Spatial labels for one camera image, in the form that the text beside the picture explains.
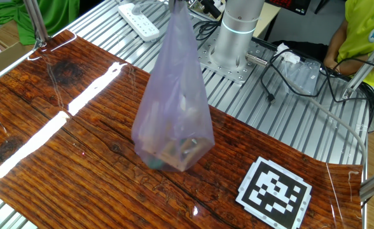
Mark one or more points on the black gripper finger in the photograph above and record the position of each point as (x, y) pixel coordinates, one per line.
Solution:
(172, 4)

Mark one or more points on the purple translucent plastic bag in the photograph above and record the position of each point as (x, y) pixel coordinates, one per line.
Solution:
(174, 95)

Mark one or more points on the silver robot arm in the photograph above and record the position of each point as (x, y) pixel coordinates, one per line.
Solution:
(238, 31)

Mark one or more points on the clear plastic bag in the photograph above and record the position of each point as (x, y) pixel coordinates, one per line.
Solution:
(301, 76)

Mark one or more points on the green item in bag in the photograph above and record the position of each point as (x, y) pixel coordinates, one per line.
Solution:
(156, 163)

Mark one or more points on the white power strip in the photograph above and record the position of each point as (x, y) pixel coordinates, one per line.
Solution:
(139, 22)

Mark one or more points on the black cylindrical plug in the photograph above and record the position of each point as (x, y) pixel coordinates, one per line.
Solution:
(212, 8)

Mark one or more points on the beige table board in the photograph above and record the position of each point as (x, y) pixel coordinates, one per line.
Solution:
(268, 19)

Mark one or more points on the black device with red digits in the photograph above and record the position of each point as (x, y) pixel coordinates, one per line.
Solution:
(288, 4)

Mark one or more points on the white crumpled paper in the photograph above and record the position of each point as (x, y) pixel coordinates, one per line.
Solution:
(285, 54)

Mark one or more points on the large green cloth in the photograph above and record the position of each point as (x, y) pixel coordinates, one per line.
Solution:
(47, 16)

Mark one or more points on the wood grain table mat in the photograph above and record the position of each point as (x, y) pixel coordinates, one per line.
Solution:
(79, 133)

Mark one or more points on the open cardboard box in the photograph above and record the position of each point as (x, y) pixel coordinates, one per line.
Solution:
(2, 58)

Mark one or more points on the person in yellow shirt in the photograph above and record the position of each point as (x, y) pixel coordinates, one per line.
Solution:
(362, 35)

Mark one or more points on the black white fiducial marker board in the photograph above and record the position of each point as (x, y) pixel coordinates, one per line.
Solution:
(274, 194)

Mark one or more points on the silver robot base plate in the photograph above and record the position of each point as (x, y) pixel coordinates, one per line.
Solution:
(234, 74)

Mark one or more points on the aluminium frame rail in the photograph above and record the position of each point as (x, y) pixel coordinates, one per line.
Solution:
(5, 70)

